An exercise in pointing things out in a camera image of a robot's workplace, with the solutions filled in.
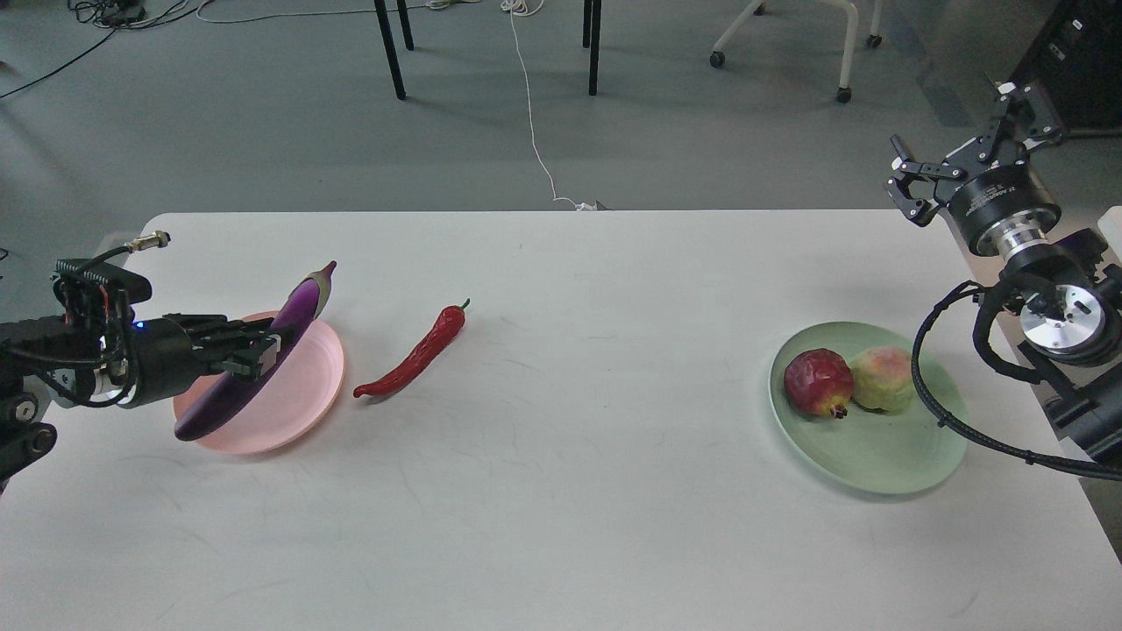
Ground purple eggplant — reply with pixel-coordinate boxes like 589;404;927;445
174;260;337;441

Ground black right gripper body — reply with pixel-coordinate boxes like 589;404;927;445
947;161;1063;257

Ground pink plate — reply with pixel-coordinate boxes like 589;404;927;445
195;320;344;456

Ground black table legs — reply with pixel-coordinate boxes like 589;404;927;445
373;0;603;102

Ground white cable on floor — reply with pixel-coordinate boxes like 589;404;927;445
500;0;610;211

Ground red chili pepper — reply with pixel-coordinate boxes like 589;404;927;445
352;299;472;399

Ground red pomegranate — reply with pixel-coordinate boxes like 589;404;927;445
783;348;855;419

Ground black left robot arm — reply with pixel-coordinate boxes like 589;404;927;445
1;230;295;482

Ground green yellow fruit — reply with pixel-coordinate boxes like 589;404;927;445
849;346;916;413

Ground white chair base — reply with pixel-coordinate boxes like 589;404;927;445
708;1;888;106

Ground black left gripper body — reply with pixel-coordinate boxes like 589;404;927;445
116;313;230;408

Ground black cables on floor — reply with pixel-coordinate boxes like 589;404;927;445
0;0;430;102

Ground black equipment case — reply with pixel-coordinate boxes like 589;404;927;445
1010;1;1121;135

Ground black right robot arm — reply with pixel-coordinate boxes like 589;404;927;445
884;82;1121;482

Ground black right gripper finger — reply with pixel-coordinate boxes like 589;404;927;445
883;132;967;227
958;80;1069;175

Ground green plate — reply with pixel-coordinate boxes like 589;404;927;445
769;321;969;495

